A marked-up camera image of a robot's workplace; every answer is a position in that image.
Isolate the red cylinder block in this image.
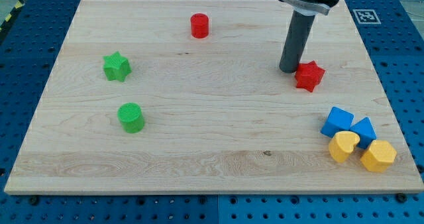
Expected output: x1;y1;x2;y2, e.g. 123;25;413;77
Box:
190;13;209;38

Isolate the light wooden board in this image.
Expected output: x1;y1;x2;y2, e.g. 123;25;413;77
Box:
5;0;423;195

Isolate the green cylinder block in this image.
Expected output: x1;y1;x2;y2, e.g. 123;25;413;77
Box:
117;103;145;133

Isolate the red star block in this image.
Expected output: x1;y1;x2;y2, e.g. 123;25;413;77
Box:
295;60;325;93

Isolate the green star block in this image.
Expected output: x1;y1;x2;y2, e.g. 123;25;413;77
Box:
103;51;132;82

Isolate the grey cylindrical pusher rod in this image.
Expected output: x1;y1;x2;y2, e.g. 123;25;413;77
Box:
279;11;315;74

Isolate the blue cube block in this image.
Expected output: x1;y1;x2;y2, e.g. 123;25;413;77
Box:
320;106;354;138

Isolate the yellow heart block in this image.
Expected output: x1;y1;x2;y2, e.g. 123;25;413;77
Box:
328;131;360;163

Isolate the blue triangle block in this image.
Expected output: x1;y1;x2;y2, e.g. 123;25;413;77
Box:
349;117;377;149

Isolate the yellow hexagon block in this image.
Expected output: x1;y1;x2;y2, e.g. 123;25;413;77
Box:
360;140;398;173

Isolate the white fiducial marker tag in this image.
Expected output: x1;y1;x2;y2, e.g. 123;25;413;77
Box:
353;9;381;25

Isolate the yellow black hazard tape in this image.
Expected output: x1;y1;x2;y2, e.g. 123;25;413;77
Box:
1;0;25;34

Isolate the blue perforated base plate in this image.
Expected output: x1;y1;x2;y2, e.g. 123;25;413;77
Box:
1;0;423;223

